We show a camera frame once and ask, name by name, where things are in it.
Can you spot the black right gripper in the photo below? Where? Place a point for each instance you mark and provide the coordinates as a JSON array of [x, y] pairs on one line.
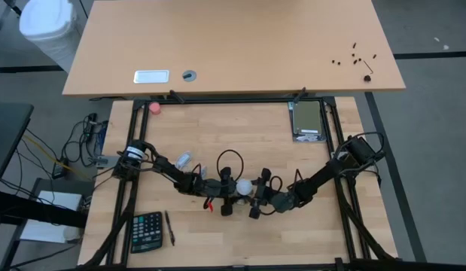
[[276, 201]]

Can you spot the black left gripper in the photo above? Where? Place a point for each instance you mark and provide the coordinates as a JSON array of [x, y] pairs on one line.
[[210, 188]]

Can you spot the white frosted lightbulb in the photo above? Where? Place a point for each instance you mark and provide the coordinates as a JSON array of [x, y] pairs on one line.
[[244, 187]]

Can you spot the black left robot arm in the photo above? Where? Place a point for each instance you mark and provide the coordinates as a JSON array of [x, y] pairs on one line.
[[165, 167]]

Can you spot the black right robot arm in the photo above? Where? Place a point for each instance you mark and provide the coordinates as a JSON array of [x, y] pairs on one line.
[[323, 175]]

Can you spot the small red tag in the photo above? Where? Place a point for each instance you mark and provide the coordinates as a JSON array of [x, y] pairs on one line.
[[209, 206]]

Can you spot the clear plastic bag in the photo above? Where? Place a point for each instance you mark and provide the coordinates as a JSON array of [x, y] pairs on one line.
[[184, 160]]

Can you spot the black pen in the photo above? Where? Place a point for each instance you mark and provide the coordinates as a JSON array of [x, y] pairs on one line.
[[169, 227]]

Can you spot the black desk calculator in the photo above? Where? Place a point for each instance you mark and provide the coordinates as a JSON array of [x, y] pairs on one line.
[[147, 231]]

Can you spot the green notebook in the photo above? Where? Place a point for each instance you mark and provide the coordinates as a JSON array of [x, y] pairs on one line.
[[308, 116]]

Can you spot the grey metal device box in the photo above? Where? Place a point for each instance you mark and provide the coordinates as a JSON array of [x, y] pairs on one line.
[[104, 161]]

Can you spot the white rectangular desk plate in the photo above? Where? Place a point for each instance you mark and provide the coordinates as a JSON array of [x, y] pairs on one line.
[[151, 76]]

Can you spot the light wooden office desk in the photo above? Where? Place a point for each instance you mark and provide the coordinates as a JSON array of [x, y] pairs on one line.
[[232, 45]]

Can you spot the small black knob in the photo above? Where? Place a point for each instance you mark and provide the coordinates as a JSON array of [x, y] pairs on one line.
[[367, 78]]

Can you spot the black allen key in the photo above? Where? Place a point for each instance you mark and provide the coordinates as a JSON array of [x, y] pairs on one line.
[[368, 67]]

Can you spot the black power adapter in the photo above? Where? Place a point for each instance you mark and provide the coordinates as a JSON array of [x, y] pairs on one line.
[[60, 170]]

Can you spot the white flat box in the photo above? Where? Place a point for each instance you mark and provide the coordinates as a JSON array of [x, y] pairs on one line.
[[48, 233]]

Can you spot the black horizontal beam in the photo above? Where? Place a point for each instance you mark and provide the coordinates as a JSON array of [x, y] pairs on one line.
[[37, 211]]

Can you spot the black side desk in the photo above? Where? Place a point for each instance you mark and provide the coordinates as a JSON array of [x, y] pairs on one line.
[[8, 131]]

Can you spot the white trash bin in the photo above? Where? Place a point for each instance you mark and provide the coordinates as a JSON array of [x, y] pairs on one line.
[[48, 26]]

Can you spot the black aluminium station frame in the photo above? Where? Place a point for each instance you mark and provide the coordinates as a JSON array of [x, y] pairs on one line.
[[236, 101]]

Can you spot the table-level camera box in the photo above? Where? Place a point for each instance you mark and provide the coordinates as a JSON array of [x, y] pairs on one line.
[[338, 264]]

